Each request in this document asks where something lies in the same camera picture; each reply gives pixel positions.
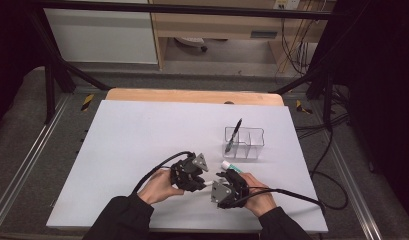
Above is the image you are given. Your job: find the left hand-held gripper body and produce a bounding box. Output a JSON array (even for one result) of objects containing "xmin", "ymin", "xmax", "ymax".
[{"xmin": 169, "ymin": 152, "xmax": 210, "ymax": 193}]

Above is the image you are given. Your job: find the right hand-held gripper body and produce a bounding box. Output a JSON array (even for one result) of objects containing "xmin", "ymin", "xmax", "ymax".
[{"xmin": 210, "ymin": 174, "xmax": 250, "ymax": 210}]

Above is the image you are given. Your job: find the white tube with teal cap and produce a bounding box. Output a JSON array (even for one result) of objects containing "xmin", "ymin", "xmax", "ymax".
[{"xmin": 221, "ymin": 160, "xmax": 244, "ymax": 174}]

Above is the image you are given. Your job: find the clear plastic pen organizer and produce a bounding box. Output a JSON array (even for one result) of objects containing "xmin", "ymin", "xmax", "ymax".
[{"xmin": 223, "ymin": 126, "xmax": 266, "ymax": 161}]

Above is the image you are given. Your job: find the black pen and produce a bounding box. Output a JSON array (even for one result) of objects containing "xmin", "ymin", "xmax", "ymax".
[{"xmin": 224, "ymin": 117, "xmax": 243, "ymax": 155}]

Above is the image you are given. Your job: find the person's right hand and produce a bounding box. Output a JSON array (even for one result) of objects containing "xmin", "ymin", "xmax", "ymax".
[{"xmin": 239, "ymin": 172, "xmax": 278, "ymax": 218}]

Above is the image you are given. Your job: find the person's left hand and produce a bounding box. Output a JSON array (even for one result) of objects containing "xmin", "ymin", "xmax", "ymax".
[{"xmin": 137, "ymin": 169, "xmax": 186, "ymax": 205}]

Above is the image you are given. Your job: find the light wooden board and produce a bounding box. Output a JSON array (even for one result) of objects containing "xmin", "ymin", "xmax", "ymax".
[{"xmin": 105, "ymin": 87, "xmax": 286, "ymax": 107}]

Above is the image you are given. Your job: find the yellow black tape marker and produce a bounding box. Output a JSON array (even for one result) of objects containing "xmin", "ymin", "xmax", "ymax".
[
  {"xmin": 295, "ymin": 99, "xmax": 314, "ymax": 115},
  {"xmin": 80, "ymin": 93, "xmax": 95, "ymax": 112}
]

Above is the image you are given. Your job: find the white chair base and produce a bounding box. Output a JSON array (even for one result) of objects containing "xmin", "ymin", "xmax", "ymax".
[{"xmin": 174, "ymin": 36, "xmax": 209, "ymax": 53}]

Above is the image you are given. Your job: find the light wooden desk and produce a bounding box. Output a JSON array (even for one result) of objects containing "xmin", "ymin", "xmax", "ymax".
[{"xmin": 148, "ymin": 0, "xmax": 337, "ymax": 71}]

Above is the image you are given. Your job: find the white cabinet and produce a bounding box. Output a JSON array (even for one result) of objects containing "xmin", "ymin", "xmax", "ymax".
[{"xmin": 43, "ymin": 7, "xmax": 159, "ymax": 65}]

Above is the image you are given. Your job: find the black curtain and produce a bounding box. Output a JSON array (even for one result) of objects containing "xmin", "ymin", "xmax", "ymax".
[
  {"xmin": 0, "ymin": 0, "xmax": 48, "ymax": 129},
  {"xmin": 311, "ymin": 0, "xmax": 409, "ymax": 218}
]

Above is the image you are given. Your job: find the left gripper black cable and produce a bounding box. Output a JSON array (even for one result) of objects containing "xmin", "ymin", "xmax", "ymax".
[{"xmin": 131, "ymin": 150, "xmax": 196, "ymax": 196}]

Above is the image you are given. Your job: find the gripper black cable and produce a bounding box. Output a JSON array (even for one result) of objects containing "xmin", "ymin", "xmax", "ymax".
[
  {"xmin": 131, "ymin": 150, "xmax": 196, "ymax": 196},
  {"xmin": 236, "ymin": 188, "xmax": 327, "ymax": 215}
]

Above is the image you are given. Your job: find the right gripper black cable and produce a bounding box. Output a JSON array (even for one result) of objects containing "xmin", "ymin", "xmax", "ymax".
[{"xmin": 236, "ymin": 188, "xmax": 327, "ymax": 215}]

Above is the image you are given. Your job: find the black floor cable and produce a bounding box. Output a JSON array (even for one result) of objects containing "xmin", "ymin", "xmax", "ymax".
[{"xmin": 294, "ymin": 112, "xmax": 350, "ymax": 212}]

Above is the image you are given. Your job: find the aluminium rail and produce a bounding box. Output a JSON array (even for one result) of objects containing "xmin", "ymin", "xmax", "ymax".
[
  {"xmin": 0, "ymin": 94, "xmax": 72, "ymax": 228},
  {"xmin": 320, "ymin": 133, "xmax": 384, "ymax": 240}
]

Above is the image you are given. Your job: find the black metal frame stand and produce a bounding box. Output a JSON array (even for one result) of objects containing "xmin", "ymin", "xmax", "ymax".
[
  {"xmin": 26, "ymin": 6, "xmax": 114, "ymax": 125},
  {"xmin": 271, "ymin": 33, "xmax": 338, "ymax": 132}
]

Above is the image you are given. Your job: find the hanging cable bundle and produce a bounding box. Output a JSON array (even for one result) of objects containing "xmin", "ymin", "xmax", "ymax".
[{"xmin": 277, "ymin": 9, "xmax": 315, "ymax": 77}]

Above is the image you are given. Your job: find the black metal frame bar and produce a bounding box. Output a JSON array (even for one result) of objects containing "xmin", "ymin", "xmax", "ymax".
[{"xmin": 28, "ymin": 0, "xmax": 334, "ymax": 20}]

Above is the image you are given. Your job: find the wall power outlet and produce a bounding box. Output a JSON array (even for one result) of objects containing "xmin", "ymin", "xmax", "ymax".
[{"xmin": 273, "ymin": 0, "xmax": 302, "ymax": 11}]

